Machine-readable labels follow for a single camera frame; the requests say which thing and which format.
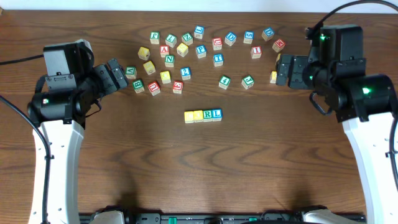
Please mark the yellow s block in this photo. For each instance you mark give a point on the yellow s block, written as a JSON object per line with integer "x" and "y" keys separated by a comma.
{"x": 149, "y": 67}
{"x": 182, "y": 49}

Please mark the yellow o block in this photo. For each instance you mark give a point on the yellow o block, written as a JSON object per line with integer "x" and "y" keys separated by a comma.
{"x": 198, "y": 116}
{"x": 165, "y": 77}

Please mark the yellow S block upper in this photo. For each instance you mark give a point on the yellow S block upper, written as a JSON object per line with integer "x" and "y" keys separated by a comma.
{"x": 182, "y": 49}

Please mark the green J block right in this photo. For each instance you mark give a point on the green J block right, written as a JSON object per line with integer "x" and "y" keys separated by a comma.
{"x": 247, "y": 82}

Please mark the green 7 block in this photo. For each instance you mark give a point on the green 7 block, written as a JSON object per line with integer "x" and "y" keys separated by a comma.
{"x": 171, "y": 40}

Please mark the blue D block left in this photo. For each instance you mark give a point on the blue D block left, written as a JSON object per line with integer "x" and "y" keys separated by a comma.
{"x": 230, "y": 38}

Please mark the blue d block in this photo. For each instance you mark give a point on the blue d block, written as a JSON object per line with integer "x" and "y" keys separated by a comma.
{"x": 230, "y": 38}
{"x": 267, "y": 34}

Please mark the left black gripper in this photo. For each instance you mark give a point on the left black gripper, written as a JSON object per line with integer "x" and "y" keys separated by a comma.
{"x": 106, "y": 76}

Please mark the green J block top left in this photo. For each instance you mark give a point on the green J block top left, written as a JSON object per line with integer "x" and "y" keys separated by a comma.
{"x": 155, "y": 38}

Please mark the blue l block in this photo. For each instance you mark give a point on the blue l block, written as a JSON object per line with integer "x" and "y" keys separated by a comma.
{"x": 217, "y": 114}
{"x": 199, "y": 32}

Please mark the green 4 block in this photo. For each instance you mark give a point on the green 4 block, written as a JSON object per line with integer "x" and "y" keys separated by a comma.
{"x": 224, "y": 82}

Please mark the blue 2 block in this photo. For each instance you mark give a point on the blue 2 block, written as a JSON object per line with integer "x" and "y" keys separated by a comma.
{"x": 185, "y": 73}

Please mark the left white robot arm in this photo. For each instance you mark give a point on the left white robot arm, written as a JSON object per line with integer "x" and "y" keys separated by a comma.
{"x": 58, "y": 110}

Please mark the red A block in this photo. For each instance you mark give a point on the red A block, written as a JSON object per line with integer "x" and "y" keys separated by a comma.
{"x": 164, "y": 50}

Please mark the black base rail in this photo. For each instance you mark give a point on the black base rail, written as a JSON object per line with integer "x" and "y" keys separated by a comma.
{"x": 148, "y": 218}

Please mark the blue P block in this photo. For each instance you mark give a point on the blue P block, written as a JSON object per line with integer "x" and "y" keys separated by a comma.
{"x": 200, "y": 51}

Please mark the green Z block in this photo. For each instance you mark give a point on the green Z block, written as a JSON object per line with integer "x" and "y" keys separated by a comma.
{"x": 187, "y": 39}

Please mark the blue D block right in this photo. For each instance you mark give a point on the blue D block right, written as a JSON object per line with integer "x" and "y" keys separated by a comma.
{"x": 267, "y": 34}

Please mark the green R block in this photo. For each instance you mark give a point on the green R block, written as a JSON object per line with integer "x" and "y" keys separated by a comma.
{"x": 207, "y": 116}

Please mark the yellow K block left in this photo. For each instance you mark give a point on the yellow K block left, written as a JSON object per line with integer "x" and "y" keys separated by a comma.
{"x": 144, "y": 53}

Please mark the green B block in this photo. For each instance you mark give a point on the green B block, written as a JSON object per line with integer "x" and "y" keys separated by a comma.
{"x": 138, "y": 86}

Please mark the yellow S block lower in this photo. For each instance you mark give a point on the yellow S block lower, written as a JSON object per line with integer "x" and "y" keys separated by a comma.
{"x": 149, "y": 67}

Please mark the yellow G block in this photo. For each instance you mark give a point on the yellow G block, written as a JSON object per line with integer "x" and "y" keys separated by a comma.
{"x": 273, "y": 77}

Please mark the blue 5 block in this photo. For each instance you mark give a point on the blue 5 block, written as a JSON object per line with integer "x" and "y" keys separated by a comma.
{"x": 248, "y": 37}

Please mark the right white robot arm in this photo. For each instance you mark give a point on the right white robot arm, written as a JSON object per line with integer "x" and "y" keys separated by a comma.
{"x": 366, "y": 106}

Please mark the red I block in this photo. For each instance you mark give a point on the red I block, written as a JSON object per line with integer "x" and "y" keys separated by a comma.
{"x": 256, "y": 52}

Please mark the yellow C block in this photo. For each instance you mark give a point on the yellow C block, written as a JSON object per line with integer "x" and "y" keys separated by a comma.
{"x": 189, "y": 117}

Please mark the green j block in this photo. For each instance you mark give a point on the green j block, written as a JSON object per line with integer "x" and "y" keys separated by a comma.
{"x": 155, "y": 38}
{"x": 247, "y": 82}

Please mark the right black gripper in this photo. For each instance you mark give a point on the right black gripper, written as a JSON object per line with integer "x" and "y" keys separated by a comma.
{"x": 298, "y": 72}

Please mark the blue L block top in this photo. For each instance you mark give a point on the blue L block top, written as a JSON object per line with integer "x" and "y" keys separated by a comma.
{"x": 199, "y": 32}

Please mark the red M block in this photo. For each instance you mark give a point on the red M block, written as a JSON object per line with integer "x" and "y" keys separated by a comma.
{"x": 278, "y": 45}

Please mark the red U block lower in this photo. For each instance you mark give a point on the red U block lower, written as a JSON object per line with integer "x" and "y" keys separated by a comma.
{"x": 154, "y": 88}

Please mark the green N block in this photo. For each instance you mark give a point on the green N block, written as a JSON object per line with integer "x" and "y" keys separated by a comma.
{"x": 169, "y": 60}

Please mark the blue T block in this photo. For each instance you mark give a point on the blue T block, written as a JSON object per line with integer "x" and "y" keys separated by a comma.
{"x": 218, "y": 60}

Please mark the green V block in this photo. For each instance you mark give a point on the green V block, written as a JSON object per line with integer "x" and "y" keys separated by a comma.
{"x": 131, "y": 72}

